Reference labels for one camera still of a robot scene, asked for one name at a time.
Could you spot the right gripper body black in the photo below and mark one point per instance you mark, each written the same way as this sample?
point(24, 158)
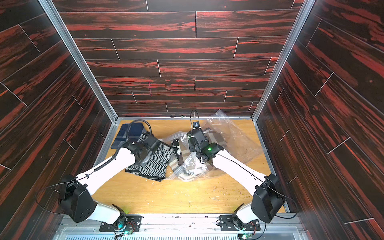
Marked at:
point(196, 135)

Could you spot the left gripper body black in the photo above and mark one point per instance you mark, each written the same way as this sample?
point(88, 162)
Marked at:
point(147, 160)

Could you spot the navy plaid scarf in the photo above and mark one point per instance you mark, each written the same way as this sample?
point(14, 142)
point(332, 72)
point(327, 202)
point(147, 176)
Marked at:
point(133, 134)

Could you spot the black white chevron scarf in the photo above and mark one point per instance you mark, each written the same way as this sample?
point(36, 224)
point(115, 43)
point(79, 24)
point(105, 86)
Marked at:
point(155, 169)

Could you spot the clear plastic vacuum bag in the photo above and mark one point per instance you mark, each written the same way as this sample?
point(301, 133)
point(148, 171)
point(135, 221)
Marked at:
point(219, 128)

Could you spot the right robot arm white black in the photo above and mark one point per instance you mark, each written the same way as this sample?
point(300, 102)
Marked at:
point(265, 190)

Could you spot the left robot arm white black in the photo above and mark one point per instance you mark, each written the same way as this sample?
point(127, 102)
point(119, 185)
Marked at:
point(75, 196)

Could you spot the beige brown striped scarf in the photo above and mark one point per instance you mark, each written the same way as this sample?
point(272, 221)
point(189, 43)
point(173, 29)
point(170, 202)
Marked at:
point(185, 166)

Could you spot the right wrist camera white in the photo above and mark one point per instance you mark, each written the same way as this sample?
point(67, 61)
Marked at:
point(196, 124)

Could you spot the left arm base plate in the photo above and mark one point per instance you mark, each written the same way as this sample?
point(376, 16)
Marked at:
point(128, 223)

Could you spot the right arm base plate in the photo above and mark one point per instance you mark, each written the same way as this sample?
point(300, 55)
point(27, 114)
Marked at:
point(231, 223)

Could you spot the front aluminium rail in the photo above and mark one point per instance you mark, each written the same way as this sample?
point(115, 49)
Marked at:
point(185, 227)

